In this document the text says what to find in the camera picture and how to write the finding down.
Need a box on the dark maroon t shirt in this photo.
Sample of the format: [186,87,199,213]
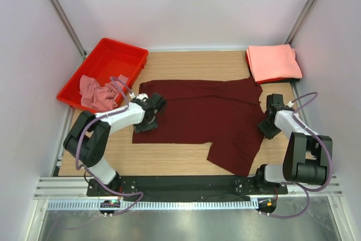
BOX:
[133,77,266,177]

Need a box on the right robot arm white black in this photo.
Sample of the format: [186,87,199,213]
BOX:
[254,94,333,194]

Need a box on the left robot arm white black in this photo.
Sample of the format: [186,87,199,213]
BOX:
[63,93,167,196]

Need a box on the folded salmon pink t shirt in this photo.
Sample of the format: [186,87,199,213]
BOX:
[245,44,303,82]

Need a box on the pink crumpled t shirt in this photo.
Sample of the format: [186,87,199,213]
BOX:
[80,75,124,112]

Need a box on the folded red t shirt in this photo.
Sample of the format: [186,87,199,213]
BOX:
[245,51,255,81]

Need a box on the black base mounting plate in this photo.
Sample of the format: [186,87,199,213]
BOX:
[86,175,288,203]

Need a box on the red plastic bin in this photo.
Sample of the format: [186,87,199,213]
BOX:
[57,38,148,110]

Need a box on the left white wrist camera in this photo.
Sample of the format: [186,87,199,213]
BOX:
[129,92,149,103]

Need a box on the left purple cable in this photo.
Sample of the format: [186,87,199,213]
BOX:
[47,76,145,230]

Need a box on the slotted white cable duct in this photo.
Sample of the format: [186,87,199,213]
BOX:
[47,198,258,211]

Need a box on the aluminium front rail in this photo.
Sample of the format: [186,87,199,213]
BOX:
[33,175,343,200]

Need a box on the right aluminium frame post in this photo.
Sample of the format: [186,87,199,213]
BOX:
[285,0,318,45]

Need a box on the aluminium frame post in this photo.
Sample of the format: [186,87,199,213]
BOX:
[285,0,318,45]
[49,0,87,60]

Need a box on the left aluminium frame post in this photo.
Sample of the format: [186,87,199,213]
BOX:
[49,0,87,60]

